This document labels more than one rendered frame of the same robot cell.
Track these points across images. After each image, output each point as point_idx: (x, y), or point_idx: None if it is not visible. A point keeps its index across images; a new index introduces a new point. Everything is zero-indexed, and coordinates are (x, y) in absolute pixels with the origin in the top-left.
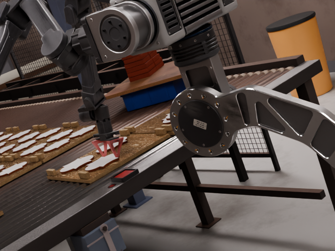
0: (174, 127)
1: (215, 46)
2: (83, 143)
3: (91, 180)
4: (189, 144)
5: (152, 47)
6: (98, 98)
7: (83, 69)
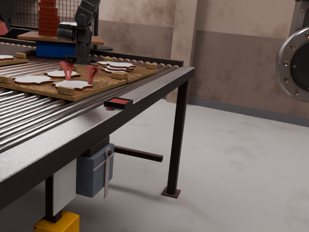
0: (283, 60)
1: None
2: (3, 66)
3: (76, 97)
4: (290, 83)
5: None
6: (91, 20)
7: None
